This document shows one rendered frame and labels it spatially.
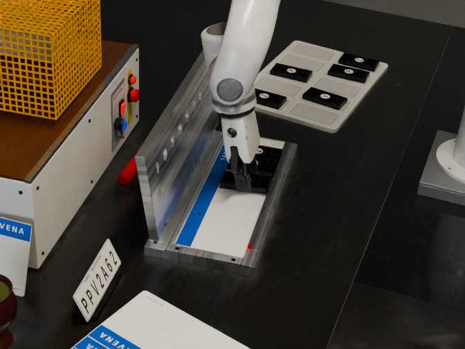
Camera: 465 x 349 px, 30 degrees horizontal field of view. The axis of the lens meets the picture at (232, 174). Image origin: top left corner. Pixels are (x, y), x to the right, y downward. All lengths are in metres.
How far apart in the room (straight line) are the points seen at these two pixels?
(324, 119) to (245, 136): 0.43
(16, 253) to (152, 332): 0.32
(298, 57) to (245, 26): 0.82
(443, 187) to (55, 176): 0.79
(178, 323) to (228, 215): 0.41
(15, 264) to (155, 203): 0.26
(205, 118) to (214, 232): 0.31
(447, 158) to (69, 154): 0.81
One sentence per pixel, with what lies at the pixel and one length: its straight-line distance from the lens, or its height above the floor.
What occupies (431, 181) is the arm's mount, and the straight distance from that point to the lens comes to 1.84.
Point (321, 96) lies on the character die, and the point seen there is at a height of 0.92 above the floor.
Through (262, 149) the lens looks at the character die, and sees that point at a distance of 1.86.
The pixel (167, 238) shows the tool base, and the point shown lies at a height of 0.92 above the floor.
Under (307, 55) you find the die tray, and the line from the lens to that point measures 2.34.
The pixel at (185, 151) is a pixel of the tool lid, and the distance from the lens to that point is 1.72.
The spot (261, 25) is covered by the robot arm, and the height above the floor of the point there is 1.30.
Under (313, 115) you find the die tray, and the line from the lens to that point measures 2.05.
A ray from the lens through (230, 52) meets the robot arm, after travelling 1.51.
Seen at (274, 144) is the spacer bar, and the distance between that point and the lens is 1.88.
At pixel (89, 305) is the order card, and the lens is 1.47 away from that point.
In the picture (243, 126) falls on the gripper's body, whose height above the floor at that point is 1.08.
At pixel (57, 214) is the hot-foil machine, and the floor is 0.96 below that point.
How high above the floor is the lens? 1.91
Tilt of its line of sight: 34 degrees down
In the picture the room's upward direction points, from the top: 4 degrees clockwise
